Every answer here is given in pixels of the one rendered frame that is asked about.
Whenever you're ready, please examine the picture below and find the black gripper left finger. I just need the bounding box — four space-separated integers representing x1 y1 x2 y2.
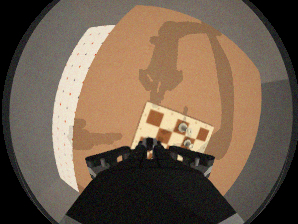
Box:
85 138 147 179

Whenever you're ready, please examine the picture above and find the chessboard with pieces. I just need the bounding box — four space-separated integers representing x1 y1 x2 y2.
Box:
131 102 214 153

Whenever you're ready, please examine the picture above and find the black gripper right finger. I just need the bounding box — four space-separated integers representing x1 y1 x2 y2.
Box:
152 138 215 178

